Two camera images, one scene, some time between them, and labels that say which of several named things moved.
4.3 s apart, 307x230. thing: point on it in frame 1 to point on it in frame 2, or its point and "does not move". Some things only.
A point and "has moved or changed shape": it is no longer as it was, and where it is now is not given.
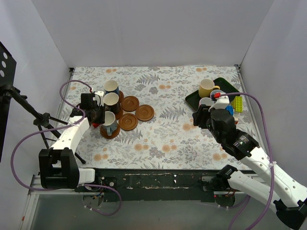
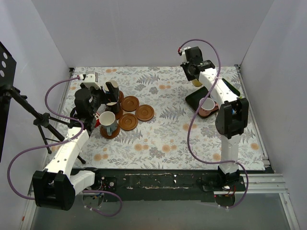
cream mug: [206, 86] has moved or changed shape
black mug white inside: [112, 102] does not move
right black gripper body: [198, 117] to [191, 69]
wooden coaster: [121, 95] does not move
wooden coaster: [128, 121] does not move
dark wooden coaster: [114, 133] does not move
